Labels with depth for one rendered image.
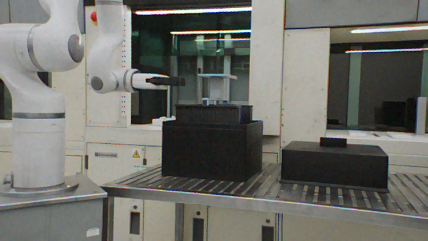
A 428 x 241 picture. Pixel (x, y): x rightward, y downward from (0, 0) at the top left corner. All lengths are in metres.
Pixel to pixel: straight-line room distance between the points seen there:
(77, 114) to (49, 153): 0.84
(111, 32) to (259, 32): 0.55
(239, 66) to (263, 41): 1.00
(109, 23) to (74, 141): 0.69
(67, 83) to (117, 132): 0.33
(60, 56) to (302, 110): 0.92
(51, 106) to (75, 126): 0.84
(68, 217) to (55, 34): 0.44
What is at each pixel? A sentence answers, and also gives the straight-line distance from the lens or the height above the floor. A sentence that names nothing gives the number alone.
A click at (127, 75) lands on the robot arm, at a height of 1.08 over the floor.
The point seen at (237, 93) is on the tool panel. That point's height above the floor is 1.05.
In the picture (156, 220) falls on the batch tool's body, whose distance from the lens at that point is 1.82.
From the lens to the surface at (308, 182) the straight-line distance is 1.22.
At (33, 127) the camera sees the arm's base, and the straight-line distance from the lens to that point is 1.11.
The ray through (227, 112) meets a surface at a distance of 1.22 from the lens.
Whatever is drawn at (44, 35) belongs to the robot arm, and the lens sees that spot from 1.10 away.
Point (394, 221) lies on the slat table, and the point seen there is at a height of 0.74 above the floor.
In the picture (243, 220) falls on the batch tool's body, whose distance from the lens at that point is 1.70.
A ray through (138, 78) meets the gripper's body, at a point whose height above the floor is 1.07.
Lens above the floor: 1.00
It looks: 3 degrees down
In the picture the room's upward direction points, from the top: 1 degrees clockwise
